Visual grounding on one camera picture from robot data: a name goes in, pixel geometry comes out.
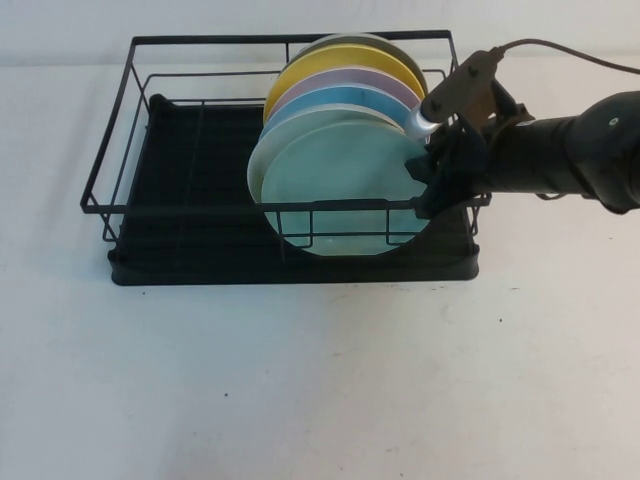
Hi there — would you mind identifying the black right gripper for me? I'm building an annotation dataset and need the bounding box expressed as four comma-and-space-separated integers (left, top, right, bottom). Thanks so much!
404, 122, 495, 220

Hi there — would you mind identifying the mint green plate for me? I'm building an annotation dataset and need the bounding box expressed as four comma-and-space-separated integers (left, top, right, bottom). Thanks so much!
259, 117, 436, 260

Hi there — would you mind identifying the blue plate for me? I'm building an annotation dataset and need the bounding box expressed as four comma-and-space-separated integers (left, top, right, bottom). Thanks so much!
258, 83, 424, 147

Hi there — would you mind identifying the purple plate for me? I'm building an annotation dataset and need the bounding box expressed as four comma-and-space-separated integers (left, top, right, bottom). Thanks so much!
272, 68, 426, 114

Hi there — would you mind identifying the grey-green plate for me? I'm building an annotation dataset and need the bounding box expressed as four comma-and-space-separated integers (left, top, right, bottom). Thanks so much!
298, 32, 430, 97

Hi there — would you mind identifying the yellow plate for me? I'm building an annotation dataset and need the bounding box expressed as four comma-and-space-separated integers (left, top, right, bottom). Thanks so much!
263, 43, 425, 125

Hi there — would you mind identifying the black plastic drip tray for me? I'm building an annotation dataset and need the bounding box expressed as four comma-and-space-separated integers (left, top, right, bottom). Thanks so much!
110, 93, 481, 288

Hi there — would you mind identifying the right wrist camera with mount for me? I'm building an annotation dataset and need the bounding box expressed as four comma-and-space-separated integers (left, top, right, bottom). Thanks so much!
407, 46, 507, 139

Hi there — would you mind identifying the dark camera cable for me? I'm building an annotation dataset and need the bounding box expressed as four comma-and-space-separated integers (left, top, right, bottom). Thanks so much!
492, 38, 640, 76

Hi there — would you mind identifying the black wire dish rack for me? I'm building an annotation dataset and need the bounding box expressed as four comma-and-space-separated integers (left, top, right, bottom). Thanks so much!
79, 28, 494, 265

